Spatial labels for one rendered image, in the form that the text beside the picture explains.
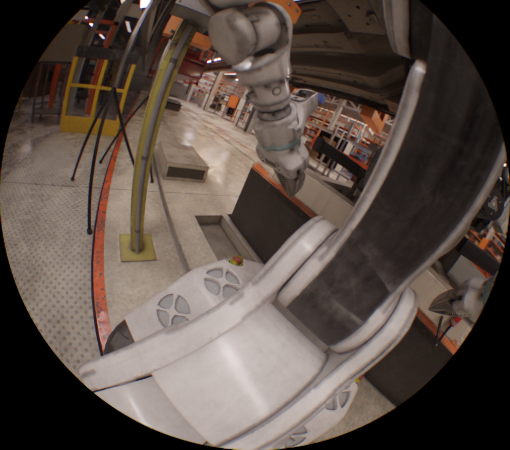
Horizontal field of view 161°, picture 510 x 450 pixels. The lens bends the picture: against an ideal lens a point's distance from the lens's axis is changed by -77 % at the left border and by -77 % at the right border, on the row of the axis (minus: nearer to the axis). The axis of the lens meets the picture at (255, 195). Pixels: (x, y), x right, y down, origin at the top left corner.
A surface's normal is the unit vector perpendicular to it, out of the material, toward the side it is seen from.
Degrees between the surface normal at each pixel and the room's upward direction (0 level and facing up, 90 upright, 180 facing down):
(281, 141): 119
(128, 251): 0
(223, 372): 23
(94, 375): 31
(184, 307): 38
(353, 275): 70
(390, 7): 148
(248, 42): 108
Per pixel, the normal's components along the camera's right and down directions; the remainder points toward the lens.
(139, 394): 0.36, -0.91
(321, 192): -0.75, -0.05
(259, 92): -0.40, 0.82
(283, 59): 0.69, 0.48
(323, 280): -0.39, -0.40
